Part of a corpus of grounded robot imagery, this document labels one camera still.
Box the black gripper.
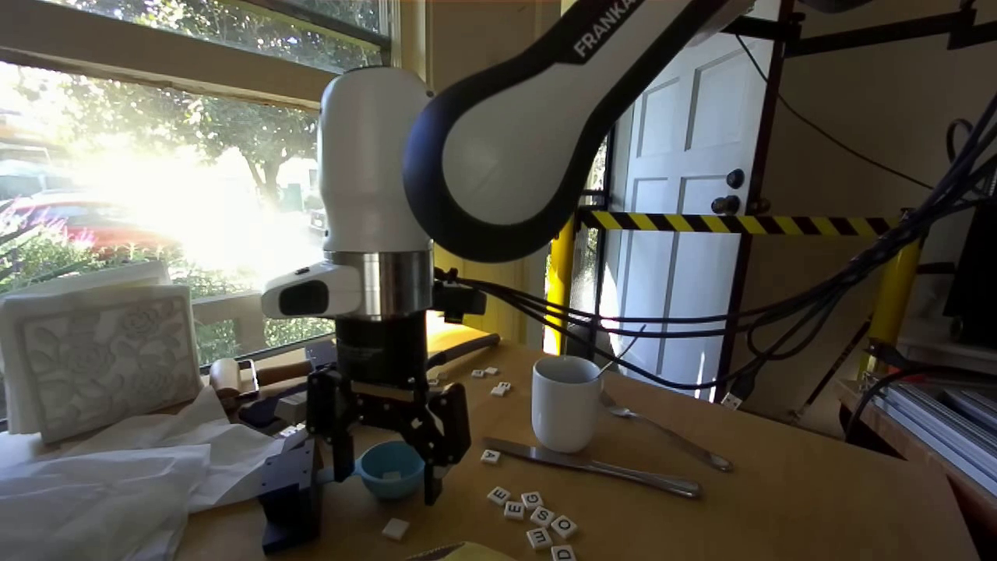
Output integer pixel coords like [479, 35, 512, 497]
[308, 312, 472, 504]

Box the white letter tile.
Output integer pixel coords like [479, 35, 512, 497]
[381, 516, 411, 541]

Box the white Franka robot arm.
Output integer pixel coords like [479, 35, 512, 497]
[263, 0, 753, 496]

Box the small blue measuring cup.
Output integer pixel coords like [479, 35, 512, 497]
[355, 439, 424, 502]

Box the black block tool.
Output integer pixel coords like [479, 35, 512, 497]
[259, 439, 320, 553]

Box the cluster of letter tiles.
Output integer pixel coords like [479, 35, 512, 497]
[479, 446, 581, 561]

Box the white ceramic mug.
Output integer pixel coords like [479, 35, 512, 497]
[529, 354, 603, 450]

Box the metal butter knife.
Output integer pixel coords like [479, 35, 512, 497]
[485, 437, 701, 497]

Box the metal fork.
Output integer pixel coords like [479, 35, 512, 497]
[608, 404, 734, 474]

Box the crumpled white plastic bag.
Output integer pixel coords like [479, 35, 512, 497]
[0, 389, 281, 561]

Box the clear patterned container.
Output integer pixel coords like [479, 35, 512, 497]
[0, 286, 199, 446]

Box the white door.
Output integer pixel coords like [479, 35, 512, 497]
[603, 35, 774, 398]

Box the yellow black striped barrier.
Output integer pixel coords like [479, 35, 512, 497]
[544, 209, 925, 338]

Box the stack of books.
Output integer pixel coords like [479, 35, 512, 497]
[873, 387, 997, 496]

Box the robot cable bundle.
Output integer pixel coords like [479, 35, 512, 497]
[435, 91, 997, 396]

